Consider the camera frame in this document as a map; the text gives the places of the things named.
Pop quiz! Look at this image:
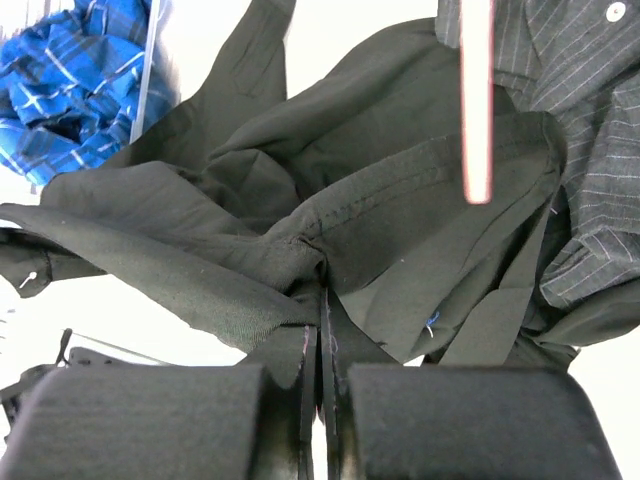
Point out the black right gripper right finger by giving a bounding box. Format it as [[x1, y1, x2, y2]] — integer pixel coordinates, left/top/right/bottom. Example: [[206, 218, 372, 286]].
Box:
[[319, 287, 624, 480]]

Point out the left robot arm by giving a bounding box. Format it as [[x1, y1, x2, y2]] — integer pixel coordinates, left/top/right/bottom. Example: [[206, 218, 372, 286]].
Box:
[[1, 328, 169, 448]]

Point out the clear plastic bin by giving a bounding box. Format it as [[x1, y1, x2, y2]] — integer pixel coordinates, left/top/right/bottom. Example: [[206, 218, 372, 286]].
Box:
[[130, 0, 172, 143]]

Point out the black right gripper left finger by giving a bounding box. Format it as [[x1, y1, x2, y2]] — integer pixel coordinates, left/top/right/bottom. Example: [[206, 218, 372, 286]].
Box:
[[0, 322, 321, 480]]

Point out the dark pinstriped shirt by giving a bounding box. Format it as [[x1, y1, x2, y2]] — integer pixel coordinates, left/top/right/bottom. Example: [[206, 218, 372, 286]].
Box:
[[434, 0, 640, 346]]

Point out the pink wire hanger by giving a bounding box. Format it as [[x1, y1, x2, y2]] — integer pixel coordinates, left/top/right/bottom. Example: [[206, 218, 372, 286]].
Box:
[[460, 0, 494, 205]]

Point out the blue plaid shirt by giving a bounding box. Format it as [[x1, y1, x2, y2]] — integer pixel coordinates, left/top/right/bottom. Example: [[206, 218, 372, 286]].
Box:
[[1, 1, 176, 186]]

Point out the black shirt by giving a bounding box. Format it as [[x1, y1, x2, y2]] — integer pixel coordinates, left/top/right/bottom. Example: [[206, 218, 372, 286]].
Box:
[[0, 0, 581, 371]]

